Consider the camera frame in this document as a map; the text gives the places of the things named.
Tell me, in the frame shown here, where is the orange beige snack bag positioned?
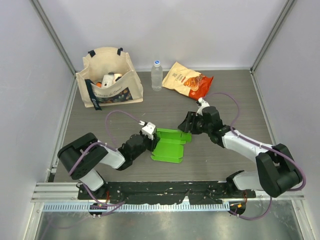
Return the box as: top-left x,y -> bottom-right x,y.
162,62 -> 214,101

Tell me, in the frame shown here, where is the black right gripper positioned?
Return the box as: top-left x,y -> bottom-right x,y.
178,111 -> 212,135

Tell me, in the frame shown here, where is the white slotted cable duct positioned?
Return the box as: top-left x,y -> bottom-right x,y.
42,201 -> 230,213

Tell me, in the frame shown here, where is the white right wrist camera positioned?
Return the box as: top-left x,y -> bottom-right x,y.
196,97 -> 210,116

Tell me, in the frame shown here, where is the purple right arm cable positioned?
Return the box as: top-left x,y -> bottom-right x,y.
203,92 -> 307,222

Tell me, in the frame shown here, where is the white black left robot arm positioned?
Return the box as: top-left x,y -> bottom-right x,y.
57,131 -> 160,200

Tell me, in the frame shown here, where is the beige canvas tote bag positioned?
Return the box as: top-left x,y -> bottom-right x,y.
76,47 -> 144,110

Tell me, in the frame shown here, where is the green paper box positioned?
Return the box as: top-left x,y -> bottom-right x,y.
150,128 -> 192,164

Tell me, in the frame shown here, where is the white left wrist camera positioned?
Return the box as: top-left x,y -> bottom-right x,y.
138,120 -> 156,140

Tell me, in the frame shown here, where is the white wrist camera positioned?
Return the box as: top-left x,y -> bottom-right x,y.
196,97 -> 210,116
138,120 -> 156,140

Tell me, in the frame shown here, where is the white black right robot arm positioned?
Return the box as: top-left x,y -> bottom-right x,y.
178,106 -> 303,198

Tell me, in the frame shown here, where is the white box in bag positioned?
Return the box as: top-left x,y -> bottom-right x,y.
101,74 -> 115,88

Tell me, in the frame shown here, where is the clear plastic water bottle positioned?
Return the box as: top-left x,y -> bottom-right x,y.
151,60 -> 163,91

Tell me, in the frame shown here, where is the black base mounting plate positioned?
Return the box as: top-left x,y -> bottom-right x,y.
92,181 -> 256,205

